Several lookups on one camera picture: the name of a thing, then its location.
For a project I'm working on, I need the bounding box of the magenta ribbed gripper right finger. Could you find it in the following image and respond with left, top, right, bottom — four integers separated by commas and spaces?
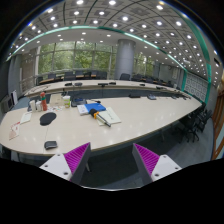
132, 143, 181, 185

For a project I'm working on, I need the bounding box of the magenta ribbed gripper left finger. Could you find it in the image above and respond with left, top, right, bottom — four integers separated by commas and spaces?
41, 143, 91, 185

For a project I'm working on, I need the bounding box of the black round mouse pad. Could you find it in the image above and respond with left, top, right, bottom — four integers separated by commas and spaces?
40, 112, 56, 126

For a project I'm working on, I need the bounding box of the black office chair right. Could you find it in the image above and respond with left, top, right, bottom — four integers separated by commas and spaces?
180, 115, 199, 141

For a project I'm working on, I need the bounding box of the white paper document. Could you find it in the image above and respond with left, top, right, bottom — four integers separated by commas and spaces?
99, 107, 121, 124

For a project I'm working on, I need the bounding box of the black desk microphone console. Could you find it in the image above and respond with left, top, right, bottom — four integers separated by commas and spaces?
71, 98, 87, 107

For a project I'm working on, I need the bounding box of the blue notebook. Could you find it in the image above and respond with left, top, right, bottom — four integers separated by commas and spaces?
85, 103, 106, 112

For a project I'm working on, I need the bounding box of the white paper cup green band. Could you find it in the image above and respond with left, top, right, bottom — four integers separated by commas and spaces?
63, 96, 71, 108

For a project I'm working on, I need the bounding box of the white booklet on table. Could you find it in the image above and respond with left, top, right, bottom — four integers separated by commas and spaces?
20, 112, 32, 124

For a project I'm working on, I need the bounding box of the red white leaflet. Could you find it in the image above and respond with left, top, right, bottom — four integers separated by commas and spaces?
9, 122, 20, 139

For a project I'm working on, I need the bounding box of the grey round pillar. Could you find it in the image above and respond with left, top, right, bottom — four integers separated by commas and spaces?
114, 39, 136, 79

